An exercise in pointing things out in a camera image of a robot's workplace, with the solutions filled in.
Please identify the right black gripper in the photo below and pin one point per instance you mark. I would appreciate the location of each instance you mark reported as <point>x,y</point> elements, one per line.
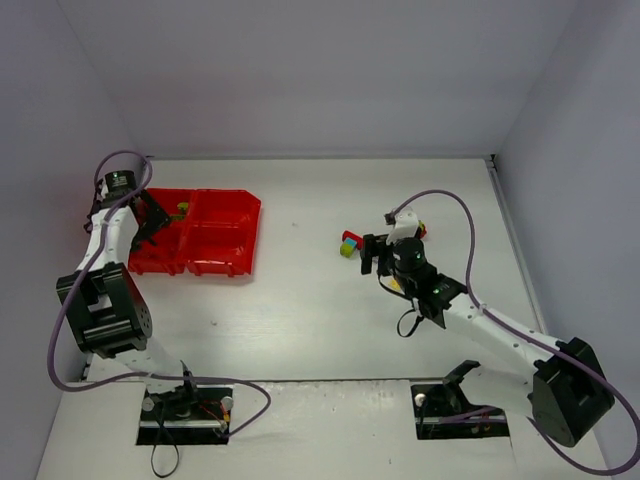
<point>370,253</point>

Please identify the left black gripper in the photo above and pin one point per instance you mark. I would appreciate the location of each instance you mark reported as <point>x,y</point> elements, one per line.
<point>151,220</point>

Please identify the green long lego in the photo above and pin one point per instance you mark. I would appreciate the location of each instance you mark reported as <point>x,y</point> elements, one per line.
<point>181,212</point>

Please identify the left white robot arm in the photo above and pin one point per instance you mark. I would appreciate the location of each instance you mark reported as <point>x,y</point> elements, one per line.
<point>105,310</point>

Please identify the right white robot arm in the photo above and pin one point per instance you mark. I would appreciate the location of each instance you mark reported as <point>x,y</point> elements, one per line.
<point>559,385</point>

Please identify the red lego brick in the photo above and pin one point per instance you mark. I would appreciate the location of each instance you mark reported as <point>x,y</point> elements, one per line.
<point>352,236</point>

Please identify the red divided bin tray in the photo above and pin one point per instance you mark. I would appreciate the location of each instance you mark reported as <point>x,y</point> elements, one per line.
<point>218,236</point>

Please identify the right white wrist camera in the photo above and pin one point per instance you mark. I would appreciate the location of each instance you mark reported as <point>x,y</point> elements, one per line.
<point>404,224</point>

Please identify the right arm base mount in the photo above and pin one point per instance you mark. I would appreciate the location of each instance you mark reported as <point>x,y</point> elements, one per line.
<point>442,411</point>

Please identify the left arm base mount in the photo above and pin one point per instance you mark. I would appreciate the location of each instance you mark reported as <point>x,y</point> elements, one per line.
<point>191,415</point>

